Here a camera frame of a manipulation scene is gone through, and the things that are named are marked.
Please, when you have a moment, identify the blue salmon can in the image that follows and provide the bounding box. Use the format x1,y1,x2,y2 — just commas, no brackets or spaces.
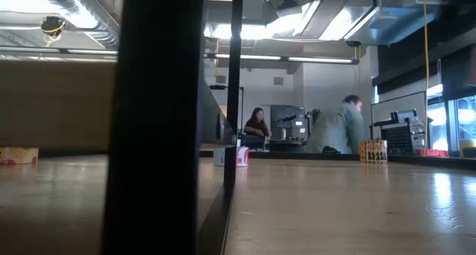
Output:
213,146,250,168

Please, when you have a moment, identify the spicy black beans can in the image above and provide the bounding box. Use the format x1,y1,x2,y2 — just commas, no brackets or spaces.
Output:
358,138,389,164

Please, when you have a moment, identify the person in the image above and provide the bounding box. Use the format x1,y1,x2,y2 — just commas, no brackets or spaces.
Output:
242,106,273,150
305,94,367,155

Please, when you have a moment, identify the background monitor station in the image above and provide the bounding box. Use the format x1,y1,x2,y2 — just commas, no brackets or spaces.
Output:
268,104,311,154

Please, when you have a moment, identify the ceiling light strip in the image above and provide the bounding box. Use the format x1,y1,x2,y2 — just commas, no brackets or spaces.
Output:
202,53,359,65
0,45,119,61

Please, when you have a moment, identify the bright ceiling light panel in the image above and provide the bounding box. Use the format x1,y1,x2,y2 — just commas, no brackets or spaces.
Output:
202,0,373,41

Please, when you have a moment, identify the white partition board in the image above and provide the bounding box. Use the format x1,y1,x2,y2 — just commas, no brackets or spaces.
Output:
370,91,428,138

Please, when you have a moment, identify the black equipment rack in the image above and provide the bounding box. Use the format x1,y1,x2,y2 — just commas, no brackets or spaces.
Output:
369,109,428,155

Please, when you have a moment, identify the red plastic bin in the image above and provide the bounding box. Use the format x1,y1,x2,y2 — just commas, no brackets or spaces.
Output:
415,148,449,158

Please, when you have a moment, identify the yellow box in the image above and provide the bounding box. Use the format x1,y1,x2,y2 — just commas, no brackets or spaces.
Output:
458,138,476,159

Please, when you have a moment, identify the black aluminium table frame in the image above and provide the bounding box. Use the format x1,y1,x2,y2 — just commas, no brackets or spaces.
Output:
198,149,476,172

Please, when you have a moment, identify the large silver duct box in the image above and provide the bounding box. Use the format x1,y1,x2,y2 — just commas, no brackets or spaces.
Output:
343,0,455,48

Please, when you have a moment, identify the silver ceiling air duct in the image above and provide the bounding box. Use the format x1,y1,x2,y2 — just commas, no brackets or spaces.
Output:
22,0,120,50

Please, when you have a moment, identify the hanging yellow cable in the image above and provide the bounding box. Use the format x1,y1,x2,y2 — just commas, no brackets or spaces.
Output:
422,0,430,152

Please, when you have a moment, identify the yellow black ceiling cable reel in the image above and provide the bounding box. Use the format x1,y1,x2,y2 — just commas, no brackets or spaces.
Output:
39,16,68,37

